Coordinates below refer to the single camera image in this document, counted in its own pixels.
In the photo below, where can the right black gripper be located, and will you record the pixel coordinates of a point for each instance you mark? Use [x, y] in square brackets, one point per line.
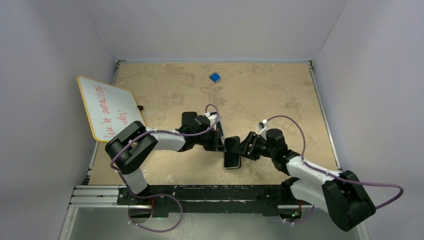
[244, 148]

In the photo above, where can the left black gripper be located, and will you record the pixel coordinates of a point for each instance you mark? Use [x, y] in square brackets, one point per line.
[216, 145]

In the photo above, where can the black phone case edge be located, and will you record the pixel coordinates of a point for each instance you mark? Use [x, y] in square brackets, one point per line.
[232, 152]

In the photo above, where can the light blue phone case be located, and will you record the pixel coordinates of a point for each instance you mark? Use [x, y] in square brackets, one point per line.
[221, 127]

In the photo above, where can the black phone with camera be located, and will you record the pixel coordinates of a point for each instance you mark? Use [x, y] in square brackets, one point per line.
[188, 117]

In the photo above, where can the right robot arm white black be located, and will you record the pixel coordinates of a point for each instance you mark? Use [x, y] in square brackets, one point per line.
[338, 194]

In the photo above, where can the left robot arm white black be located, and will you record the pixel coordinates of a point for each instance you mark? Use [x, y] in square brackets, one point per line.
[130, 148]

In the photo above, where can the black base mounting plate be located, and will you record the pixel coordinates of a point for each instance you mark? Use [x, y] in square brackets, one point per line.
[267, 200]

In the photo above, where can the blue eraser block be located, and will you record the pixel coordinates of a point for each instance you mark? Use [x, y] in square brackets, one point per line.
[215, 77]

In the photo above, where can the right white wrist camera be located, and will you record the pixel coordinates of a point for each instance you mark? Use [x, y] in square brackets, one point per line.
[263, 128]

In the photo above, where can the white whiteboard yellow frame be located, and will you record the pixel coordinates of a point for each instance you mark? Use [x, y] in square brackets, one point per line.
[109, 109]

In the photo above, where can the aluminium frame rail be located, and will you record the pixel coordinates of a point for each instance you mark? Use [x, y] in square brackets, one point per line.
[93, 214]

